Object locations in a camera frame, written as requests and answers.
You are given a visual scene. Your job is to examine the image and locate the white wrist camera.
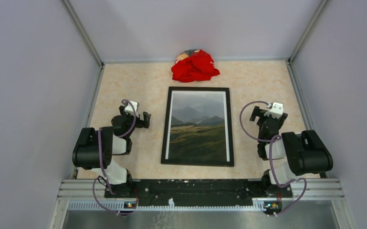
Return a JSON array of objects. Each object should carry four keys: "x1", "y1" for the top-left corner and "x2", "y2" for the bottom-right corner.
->
[
  {"x1": 264, "y1": 102, "x2": 284, "y2": 119},
  {"x1": 124, "y1": 101, "x2": 139, "y2": 115}
]

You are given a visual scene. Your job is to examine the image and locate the crumpled red cloth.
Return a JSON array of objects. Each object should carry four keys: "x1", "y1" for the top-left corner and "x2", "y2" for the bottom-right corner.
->
[{"x1": 171, "y1": 49, "x2": 220, "y2": 83}]

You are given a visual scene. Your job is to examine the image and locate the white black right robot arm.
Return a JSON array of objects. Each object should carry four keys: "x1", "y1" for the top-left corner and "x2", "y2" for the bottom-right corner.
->
[{"x1": 250, "y1": 106, "x2": 334, "y2": 197}]

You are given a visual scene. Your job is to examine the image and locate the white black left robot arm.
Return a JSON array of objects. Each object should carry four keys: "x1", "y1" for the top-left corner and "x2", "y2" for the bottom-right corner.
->
[{"x1": 72, "y1": 105, "x2": 151, "y2": 198}]

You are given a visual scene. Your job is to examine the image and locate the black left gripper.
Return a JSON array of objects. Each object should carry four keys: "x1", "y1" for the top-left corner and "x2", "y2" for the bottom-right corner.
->
[{"x1": 119, "y1": 105, "x2": 150, "y2": 137}]

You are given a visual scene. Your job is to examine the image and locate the light wooden picture frame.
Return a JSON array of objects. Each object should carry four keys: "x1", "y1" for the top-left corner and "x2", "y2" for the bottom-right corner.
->
[{"x1": 160, "y1": 86, "x2": 235, "y2": 167}]

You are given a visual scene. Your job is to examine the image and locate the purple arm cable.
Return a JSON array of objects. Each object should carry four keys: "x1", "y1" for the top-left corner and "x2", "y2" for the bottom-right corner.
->
[
  {"x1": 92, "y1": 99, "x2": 139, "y2": 217},
  {"x1": 239, "y1": 100, "x2": 307, "y2": 217}
]

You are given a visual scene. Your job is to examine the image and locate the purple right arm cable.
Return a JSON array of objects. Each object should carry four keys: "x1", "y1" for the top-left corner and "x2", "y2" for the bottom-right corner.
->
[{"x1": 239, "y1": 100, "x2": 307, "y2": 217}]

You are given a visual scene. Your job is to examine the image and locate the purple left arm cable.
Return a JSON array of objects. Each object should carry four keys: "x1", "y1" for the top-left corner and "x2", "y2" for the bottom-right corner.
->
[{"x1": 92, "y1": 99, "x2": 139, "y2": 217}]

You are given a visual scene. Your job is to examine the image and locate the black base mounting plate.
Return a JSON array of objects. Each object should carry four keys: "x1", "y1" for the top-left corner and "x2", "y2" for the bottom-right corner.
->
[{"x1": 104, "y1": 179, "x2": 293, "y2": 207}]

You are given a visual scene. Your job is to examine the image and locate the aluminium front rail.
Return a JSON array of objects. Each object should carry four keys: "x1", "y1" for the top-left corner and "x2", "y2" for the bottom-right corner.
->
[{"x1": 57, "y1": 178, "x2": 345, "y2": 211}]

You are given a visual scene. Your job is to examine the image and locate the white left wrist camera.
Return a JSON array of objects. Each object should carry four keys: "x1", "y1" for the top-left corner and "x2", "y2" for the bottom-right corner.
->
[{"x1": 124, "y1": 101, "x2": 139, "y2": 115}]

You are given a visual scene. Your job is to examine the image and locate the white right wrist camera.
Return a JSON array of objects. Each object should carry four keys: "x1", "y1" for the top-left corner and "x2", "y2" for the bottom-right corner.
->
[{"x1": 264, "y1": 102, "x2": 284, "y2": 119}]

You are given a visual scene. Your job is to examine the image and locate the landscape photo print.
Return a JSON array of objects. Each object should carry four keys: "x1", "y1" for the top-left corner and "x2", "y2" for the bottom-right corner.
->
[{"x1": 165, "y1": 91, "x2": 231, "y2": 163}]

